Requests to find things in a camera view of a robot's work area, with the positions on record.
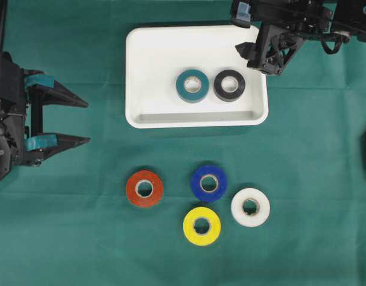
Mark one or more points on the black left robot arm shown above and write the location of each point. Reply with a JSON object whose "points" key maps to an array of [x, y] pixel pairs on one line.
{"points": [[10, 74]]}

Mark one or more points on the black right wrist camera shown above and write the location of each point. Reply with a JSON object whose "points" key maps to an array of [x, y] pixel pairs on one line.
{"points": [[240, 13]]}

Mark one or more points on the green tape roll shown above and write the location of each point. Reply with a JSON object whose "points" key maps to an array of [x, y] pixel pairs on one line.
{"points": [[192, 85]]}

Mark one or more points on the yellow tape roll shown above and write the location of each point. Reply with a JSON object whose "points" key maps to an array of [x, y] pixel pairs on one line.
{"points": [[214, 226]]}

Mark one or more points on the black tape roll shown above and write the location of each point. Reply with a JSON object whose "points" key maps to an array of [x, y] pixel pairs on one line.
{"points": [[229, 85]]}

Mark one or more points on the white plastic case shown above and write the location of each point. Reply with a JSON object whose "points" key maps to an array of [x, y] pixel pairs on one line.
{"points": [[156, 56]]}

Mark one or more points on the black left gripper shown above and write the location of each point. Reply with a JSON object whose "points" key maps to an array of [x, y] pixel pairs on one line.
{"points": [[27, 143]]}

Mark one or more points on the white tape roll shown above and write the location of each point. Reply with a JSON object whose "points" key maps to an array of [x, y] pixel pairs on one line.
{"points": [[262, 212]]}

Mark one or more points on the red tape roll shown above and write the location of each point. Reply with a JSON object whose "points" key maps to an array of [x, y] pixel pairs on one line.
{"points": [[157, 189]]}

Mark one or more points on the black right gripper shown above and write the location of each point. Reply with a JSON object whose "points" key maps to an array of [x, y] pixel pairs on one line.
{"points": [[285, 27]]}

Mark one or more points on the blue tape roll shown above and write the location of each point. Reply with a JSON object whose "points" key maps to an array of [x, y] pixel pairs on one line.
{"points": [[217, 174]]}

